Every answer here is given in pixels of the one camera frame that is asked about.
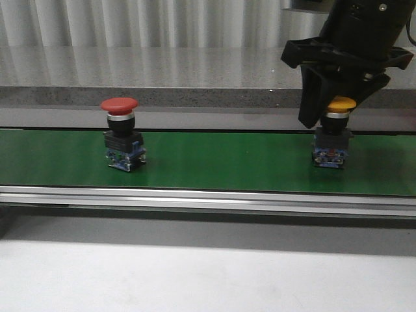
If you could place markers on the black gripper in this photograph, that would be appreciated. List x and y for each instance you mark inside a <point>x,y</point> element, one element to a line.
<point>319,58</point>

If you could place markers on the yellow push button back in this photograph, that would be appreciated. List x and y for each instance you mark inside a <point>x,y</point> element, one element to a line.
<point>331,139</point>

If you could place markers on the red push button back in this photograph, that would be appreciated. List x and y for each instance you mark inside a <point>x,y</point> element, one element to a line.
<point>124,145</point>

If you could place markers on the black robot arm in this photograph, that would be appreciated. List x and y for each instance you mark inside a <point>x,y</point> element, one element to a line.
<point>348,19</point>

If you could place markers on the green conveyor belt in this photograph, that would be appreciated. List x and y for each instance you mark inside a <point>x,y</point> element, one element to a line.
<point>281,162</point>

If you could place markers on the grey granite counter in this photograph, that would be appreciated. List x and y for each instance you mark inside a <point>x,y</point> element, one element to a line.
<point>157,77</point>

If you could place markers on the white pleated curtain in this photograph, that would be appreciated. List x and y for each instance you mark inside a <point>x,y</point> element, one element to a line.
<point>195,24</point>

